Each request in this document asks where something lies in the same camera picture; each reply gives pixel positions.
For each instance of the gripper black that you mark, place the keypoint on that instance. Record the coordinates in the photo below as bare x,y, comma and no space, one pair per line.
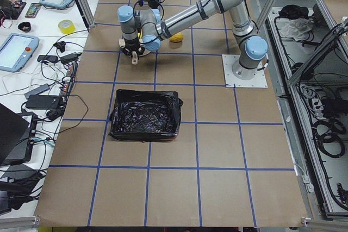
132,45
154,4

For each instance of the white plastic dustpan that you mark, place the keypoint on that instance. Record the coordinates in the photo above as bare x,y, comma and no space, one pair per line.
135,59

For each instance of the yellow lemon-shaped toy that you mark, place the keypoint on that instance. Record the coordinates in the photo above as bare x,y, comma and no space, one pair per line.
176,38

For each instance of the pink bin with black liner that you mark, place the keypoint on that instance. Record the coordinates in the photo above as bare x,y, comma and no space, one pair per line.
145,115

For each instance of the yellow tape roll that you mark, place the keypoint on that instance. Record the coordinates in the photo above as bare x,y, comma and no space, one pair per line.
66,27

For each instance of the smartphone on table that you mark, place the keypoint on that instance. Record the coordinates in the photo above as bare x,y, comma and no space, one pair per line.
33,10

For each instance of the black bowl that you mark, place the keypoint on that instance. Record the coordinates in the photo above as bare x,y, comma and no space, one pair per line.
25,26

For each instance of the black power adapter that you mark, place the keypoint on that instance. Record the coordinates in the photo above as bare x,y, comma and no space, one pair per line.
43,102

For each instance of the lower teach pendant tablet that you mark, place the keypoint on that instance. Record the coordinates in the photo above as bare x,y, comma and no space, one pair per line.
16,50

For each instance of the black laptop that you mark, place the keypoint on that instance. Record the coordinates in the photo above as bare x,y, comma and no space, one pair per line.
17,133

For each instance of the white crumpled cloth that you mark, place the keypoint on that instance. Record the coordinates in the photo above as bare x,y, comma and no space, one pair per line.
297,29

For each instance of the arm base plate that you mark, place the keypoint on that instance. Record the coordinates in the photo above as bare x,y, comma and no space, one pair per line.
237,76

